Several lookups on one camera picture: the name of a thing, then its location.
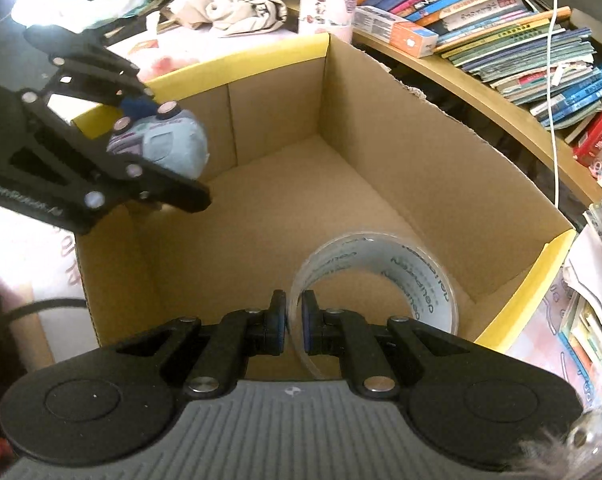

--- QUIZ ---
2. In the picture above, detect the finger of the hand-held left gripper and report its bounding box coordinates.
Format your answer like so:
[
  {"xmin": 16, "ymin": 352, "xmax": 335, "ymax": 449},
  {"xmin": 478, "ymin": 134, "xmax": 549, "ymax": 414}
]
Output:
[
  {"xmin": 23, "ymin": 24, "xmax": 182, "ymax": 127},
  {"xmin": 10, "ymin": 107, "xmax": 212, "ymax": 217}
]

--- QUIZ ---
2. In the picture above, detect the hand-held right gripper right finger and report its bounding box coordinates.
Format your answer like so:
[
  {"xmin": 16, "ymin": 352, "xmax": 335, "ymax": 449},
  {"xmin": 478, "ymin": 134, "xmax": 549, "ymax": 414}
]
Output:
[{"xmin": 301, "ymin": 290, "xmax": 474, "ymax": 401}]

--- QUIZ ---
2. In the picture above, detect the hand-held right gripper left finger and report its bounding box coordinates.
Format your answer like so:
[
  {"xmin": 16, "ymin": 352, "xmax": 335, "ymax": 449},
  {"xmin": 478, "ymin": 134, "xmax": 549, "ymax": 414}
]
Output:
[{"xmin": 116, "ymin": 290, "xmax": 288, "ymax": 402}]

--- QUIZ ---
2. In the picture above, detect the light blue plush toy car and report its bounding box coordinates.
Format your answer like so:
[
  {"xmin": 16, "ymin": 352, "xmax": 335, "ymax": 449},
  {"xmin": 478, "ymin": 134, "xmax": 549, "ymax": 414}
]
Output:
[{"xmin": 106, "ymin": 102, "xmax": 210, "ymax": 179}]

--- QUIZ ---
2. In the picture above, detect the clear tape roll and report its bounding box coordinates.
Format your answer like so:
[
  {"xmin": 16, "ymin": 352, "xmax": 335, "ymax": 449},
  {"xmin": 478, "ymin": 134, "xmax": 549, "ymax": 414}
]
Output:
[{"xmin": 287, "ymin": 231, "xmax": 460, "ymax": 382}]

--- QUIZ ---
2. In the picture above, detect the yellow cardboard box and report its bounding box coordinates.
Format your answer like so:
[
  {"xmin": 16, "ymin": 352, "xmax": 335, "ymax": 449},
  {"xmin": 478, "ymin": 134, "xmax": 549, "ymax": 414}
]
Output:
[{"xmin": 71, "ymin": 32, "xmax": 579, "ymax": 382}]

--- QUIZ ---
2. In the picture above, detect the pink printed cylinder container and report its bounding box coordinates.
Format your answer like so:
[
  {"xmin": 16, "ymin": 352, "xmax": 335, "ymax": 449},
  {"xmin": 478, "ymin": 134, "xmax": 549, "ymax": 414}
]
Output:
[{"xmin": 297, "ymin": 0, "xmax": 360, "ymax": 44}]

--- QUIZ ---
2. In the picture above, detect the orange white long carton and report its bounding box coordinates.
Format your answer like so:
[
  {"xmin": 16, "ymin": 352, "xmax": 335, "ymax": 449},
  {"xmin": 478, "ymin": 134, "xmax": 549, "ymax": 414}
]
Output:
[{"xmin": 353, "ymin": 6, "xmax": 440, "ymax": 59}]

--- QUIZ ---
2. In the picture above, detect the grey fuzzy object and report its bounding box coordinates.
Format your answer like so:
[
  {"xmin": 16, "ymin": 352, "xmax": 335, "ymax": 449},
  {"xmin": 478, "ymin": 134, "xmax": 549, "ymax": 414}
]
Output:
[{"xmin": 518, "ymin": 407, "xmax": 602, "ymax": 480}]

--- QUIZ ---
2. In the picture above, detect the wooden bookshelf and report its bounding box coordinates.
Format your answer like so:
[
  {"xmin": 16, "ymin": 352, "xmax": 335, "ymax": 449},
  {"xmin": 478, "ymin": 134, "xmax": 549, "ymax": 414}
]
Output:
[{"xmin": 281, "ymin": 0, "xmax": 602, "ymax": 209}]

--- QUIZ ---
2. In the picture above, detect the pile of papers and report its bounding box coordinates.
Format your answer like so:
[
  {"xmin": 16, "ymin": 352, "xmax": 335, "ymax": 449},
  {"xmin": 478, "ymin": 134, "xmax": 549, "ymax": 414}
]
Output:
[{"xmin": 556, "ymin": 197, "xmax": 602, "ymax": 411}]

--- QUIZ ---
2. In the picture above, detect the row of colourful books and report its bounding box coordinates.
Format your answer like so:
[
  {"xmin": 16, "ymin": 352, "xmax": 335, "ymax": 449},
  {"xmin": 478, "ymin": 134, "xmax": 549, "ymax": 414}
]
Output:
[{"xmin": 356, "ymin": 0, "xmax": 602, "ymax": 177}]

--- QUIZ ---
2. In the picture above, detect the black cable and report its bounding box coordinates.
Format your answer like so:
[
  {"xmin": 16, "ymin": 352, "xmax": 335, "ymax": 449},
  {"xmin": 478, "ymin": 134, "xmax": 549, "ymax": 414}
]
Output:
[{"xmin": 0, "ymin": 299, "xmax": 88, "ymax": 347}]

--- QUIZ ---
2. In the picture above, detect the white cable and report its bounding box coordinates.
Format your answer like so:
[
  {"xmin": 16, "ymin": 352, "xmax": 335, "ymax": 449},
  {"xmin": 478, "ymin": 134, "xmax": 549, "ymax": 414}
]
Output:
[{"xmin": 533, "ymin": 0, "xmax": 572, "ymax": 211}]

